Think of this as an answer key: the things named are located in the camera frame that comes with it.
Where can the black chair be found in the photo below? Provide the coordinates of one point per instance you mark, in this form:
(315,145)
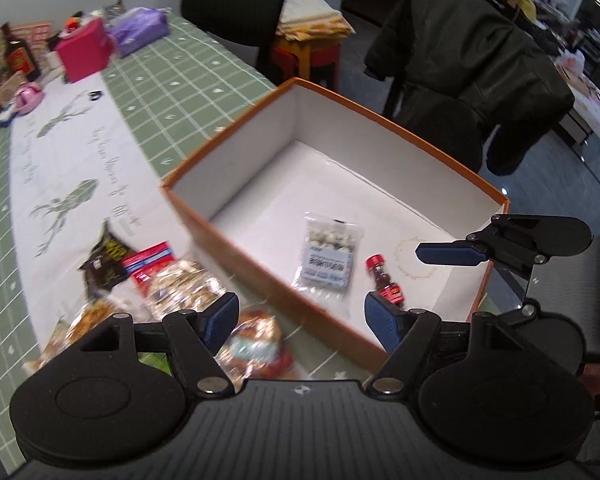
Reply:
(230,10)

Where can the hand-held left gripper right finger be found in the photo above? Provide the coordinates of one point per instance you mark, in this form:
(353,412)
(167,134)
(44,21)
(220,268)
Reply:
(382,320)

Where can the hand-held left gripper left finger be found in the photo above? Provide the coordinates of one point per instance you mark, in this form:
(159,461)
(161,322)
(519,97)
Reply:
(220,322)

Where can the red snack packet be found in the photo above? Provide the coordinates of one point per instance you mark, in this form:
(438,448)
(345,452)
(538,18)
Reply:
(147,260)

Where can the purple tissue pack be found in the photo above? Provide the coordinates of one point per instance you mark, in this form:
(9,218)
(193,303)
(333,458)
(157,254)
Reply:
(140,30)

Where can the black binder clip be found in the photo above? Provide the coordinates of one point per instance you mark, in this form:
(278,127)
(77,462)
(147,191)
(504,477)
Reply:
(95,95)

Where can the dark green snack packet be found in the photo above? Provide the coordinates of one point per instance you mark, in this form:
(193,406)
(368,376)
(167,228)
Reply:
(105,260)

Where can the pink box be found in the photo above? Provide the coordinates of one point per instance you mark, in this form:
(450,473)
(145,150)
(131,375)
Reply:
(85,52)

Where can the clear packet of brown snacks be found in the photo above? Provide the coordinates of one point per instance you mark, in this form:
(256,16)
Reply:
(87,320)

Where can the small red-capped bottle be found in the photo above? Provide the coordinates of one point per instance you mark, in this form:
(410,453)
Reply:
(385,282)

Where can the white table runner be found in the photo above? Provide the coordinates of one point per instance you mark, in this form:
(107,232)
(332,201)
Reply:
(80,150)

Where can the dotted card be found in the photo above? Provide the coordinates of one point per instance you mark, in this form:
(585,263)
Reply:
(37,32)

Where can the low white table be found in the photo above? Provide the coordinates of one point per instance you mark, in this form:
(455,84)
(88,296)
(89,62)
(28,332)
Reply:
(580,110)

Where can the clear puffed rice packet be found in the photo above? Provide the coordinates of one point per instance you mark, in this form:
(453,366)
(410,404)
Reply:
(185,285)

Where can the clear packet of white candies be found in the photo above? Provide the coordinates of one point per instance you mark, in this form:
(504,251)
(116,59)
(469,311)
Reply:
(325,260)

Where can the orange round snack packet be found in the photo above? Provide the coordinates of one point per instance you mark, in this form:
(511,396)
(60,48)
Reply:
(255,340)

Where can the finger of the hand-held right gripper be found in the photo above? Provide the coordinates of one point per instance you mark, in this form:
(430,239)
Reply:
(555,335)
(450,254)

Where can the pink round case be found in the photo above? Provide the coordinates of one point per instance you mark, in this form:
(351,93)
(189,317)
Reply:
(27,97)

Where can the red stool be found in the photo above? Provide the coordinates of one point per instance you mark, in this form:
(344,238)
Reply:
(320,55)

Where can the orange cardboard box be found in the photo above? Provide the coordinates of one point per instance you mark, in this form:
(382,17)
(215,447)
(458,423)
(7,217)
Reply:
(290,185)

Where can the brown glass bottle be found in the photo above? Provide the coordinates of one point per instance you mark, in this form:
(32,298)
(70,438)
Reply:
(20,57)

